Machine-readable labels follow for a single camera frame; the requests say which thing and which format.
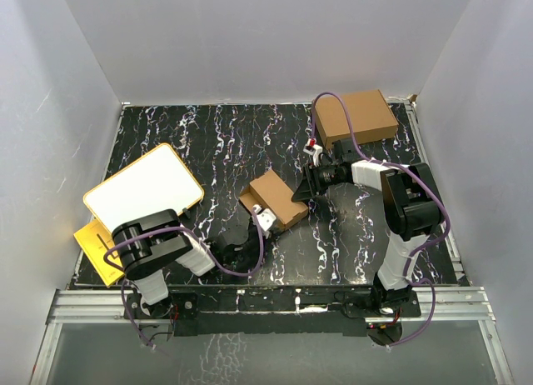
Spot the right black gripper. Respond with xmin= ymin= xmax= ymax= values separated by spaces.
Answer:
xmin=292 ymin=161 xmax=342 ymax=201

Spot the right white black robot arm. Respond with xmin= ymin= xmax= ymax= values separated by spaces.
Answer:
xmin=291 ymin=138 xmax=445 ymax=316

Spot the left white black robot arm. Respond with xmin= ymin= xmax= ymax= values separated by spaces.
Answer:
xmin=103 ymin=205 xmax=277 ymax=318

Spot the closed brown cardboard box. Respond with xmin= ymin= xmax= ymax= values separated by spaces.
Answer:
xmin=311 ymin=89 xmax=398 ymax=149

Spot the white board yellow rim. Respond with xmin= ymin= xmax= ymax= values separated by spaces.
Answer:
xmin=83 ymin=143 xmax=205 ymax=232

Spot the yellow flat board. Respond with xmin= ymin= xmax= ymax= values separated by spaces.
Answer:
xmin=74 ymin=219 xmax=123 ymax=288

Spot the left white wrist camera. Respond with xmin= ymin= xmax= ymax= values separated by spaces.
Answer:
xmin=252 ymin=204 xmax=277 ymax=238

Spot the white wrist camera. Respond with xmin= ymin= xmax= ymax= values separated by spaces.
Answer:
xmin=252 ymin=204 xmax=277 ymax=238
xmin=303 ymin=137 xmax=323 ymax=167

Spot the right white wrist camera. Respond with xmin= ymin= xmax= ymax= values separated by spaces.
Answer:
xmin=303 ymin=137 xmax=323 ymax=167

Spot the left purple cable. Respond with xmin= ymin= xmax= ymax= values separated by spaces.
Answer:
xmin=102 ymin=205 xmax=266 ymax=348

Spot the aluminium frame rail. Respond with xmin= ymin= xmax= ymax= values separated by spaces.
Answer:
xmin=31 ymin=285 xmax=514 ymax=384

